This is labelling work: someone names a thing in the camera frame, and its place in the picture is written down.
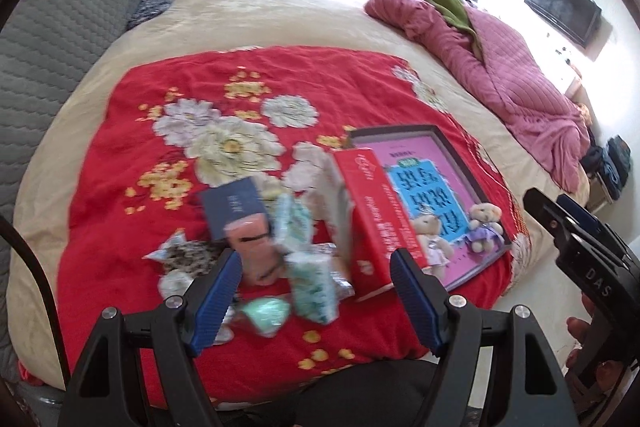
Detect small teddy bear pink dress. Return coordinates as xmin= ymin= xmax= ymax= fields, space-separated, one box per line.
xmin=411 ymin=212 xmax=454 ymax=282

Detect leopard print cloth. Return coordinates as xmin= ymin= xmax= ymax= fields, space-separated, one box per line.
xmin=144 ymin=231 xmax=224 ymax=277

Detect mint green item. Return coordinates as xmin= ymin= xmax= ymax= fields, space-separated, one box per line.
xmin=236 ymin=296 xmax=291 ymax=338

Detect cream teddy bear purple dress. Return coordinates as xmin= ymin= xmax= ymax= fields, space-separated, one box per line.
xmin=465 ymin=202 xmax=504 ymax=255

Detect green white patterned tissue pack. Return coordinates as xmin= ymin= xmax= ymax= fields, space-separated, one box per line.
xmin=285 ymin=253 xmax=338 ymax=325

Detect person's right hand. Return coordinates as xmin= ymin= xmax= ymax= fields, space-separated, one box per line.
xmin=565 ymin=294 xmax=626 ymax=403

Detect shallow box tray pink book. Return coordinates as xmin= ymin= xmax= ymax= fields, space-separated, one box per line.
xmin=348 ymin=124 xmax=511 ymax=291

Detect red tissue pack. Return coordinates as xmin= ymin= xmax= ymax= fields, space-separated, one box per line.
xmin=318 ymin=148 xmax=428 ymax=301

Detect dark blue small box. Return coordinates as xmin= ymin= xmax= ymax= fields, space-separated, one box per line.
xmin=198 ymin=178 xmax=266 ymax=242

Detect dark clothes on stool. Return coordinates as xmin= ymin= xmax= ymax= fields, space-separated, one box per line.
xmin=580 ymin=135 xmax=632 ymax=200

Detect pink quilted comforter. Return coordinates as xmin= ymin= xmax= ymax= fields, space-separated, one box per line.
xmin=364 ymin=0 xmax=589 ymax=194

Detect green blanket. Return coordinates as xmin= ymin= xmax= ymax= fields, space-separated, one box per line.
xmin=425 ymin=0 xmax=483 ymax=61

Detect beige bed sheet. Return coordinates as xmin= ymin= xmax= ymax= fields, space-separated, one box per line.
xmin=6 ymin=0 xmax=591 ymax=388

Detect grey quilted headboard cover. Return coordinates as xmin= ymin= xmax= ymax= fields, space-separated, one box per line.
xmin=1 ymin=0 xmax=142 ymax=218

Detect wall mounted black television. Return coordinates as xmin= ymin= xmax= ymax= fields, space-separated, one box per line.
xmin=524 ymin=0 xmax=602 ymax=48

